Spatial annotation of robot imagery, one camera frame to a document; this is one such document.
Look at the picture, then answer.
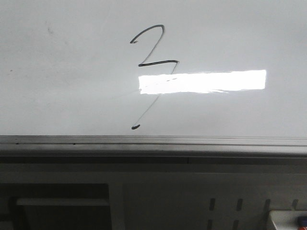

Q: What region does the white perforated metal panel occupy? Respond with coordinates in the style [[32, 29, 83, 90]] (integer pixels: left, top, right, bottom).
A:
[[109, 172, 307, 230]]

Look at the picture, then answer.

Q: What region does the white whiteboard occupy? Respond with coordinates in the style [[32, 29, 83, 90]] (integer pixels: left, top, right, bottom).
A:
[[0, 0, 307, 138]]

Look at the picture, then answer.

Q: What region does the grey aluminium whiteboard tray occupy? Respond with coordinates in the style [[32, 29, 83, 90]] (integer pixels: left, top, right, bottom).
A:
[[0, 135, 307, 164]]

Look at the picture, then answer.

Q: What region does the white box with coloured items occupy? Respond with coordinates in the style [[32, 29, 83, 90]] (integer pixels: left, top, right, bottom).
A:
[[266, 210, 307, 230]]

